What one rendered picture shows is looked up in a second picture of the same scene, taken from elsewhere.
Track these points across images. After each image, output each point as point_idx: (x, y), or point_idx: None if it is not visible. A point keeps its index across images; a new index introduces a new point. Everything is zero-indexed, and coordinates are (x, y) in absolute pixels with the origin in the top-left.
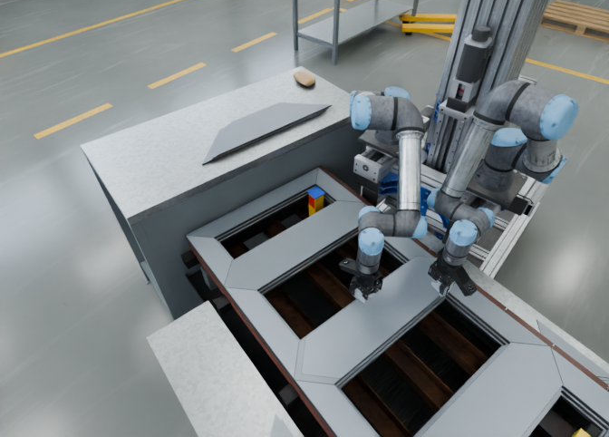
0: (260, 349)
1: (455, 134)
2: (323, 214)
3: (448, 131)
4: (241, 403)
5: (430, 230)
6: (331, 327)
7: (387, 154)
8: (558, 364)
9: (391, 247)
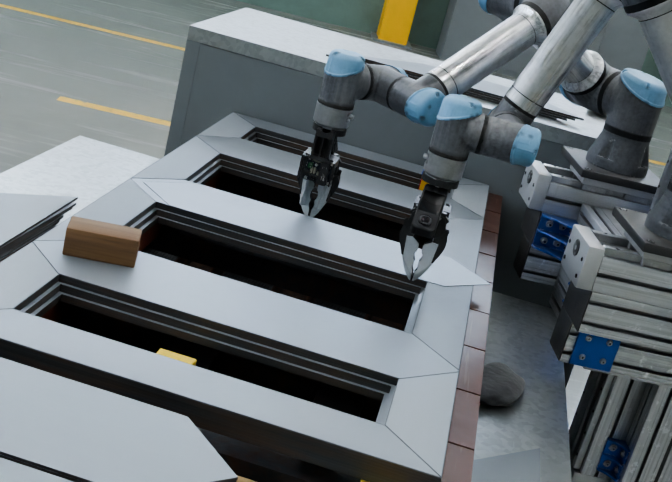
0: None
1: None
2: (409, 190)
3: None
4: (67, 192)
5: (599, 406)
6: (233, 198)
7: (580, 178)
8: (435, 377)
9: None
